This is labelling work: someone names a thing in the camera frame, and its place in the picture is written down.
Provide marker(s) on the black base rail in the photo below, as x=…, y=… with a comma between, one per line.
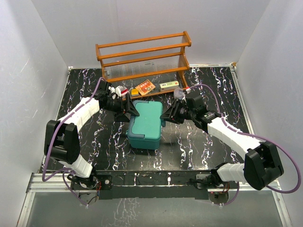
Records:
x=152, y=184

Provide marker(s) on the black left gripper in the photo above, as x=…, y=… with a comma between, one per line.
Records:
x=127, y=108

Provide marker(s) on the green medicine kit box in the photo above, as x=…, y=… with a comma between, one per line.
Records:
x=144, y=131

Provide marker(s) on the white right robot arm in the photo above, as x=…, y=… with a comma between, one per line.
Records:
x=262, y=164

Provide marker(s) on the orange patterned medicine box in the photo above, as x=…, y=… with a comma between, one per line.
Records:
x=145, y=87

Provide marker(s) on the red white medicine box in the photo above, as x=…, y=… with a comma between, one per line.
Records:
x=124, y=91

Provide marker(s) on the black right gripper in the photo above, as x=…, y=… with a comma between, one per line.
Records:
x=170, y=115

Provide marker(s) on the clear round plastic jar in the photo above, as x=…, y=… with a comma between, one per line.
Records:
x=179, y=94

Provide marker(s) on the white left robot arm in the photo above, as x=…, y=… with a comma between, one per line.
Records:
x=62, y=136

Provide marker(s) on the cream long medicine box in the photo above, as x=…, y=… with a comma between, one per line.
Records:
x=167, y=86

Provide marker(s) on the orange wooden shelf rack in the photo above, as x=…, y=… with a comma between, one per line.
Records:
x=160, y=59

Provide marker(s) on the yellow grey small box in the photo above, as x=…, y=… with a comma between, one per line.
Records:
x=134, y=92

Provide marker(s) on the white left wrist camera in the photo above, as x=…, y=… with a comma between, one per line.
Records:
x=116, y=92

